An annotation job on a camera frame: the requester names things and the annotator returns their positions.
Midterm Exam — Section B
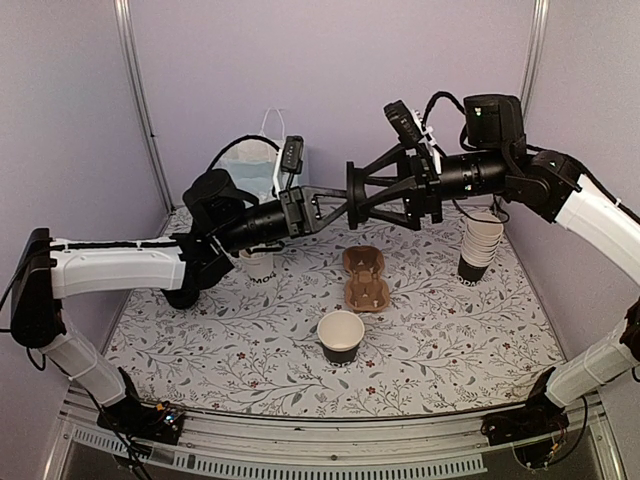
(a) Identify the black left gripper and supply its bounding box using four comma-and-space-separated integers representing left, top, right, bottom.
217, 185, 360, 255

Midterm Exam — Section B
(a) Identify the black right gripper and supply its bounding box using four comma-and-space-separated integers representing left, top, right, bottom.
354, 143, 509, 231

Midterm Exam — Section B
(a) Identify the black and white paper cup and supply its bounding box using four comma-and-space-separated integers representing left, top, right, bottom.
317, 310, 365, 367

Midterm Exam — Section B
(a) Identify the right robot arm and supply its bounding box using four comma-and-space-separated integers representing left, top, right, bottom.
346, 94, 639, 281

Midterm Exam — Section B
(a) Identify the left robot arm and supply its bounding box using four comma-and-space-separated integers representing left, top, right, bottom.
2, 168, 348, 434

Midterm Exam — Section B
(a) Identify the light blue paper bag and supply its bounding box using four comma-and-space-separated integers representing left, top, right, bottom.
210, 107, 286, 203

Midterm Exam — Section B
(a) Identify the brown cardboard cup carrier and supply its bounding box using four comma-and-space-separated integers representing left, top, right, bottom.
343, 246, 390, 313

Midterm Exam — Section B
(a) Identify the stack of paper cups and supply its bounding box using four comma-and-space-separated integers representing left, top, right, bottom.
457, 211, 504, 285

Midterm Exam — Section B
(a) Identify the stack of black lids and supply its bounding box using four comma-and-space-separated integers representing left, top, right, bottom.
162, 289, 200, 310

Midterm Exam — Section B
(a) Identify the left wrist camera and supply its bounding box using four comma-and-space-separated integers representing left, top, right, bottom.
272, 135, 304, 196

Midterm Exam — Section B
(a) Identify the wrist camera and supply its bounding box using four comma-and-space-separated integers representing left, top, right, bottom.
272, 135, 304, 196
383, 100, 443, 173

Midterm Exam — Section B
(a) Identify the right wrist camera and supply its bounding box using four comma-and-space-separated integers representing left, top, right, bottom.
383, 100, 443, 173

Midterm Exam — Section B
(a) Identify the aluminium frame post right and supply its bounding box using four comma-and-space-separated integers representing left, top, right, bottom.
520, 0, 550, 120

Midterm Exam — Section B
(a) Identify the aluminium frame post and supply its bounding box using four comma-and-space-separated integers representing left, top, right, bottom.
520, 0, 550, 120
113, 0, 175, 213

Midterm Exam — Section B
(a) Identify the aluminium table front rail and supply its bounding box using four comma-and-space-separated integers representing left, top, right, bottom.
44, 387, 627, 479

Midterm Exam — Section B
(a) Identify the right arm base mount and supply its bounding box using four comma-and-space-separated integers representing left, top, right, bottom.
480, 405, 569, 446

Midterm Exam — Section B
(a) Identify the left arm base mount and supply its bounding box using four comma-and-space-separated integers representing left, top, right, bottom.
97, 397, 185, 445

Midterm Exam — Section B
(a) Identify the aluminium frame post left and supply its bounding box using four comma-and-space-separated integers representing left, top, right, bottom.
113, 0, 175, 213

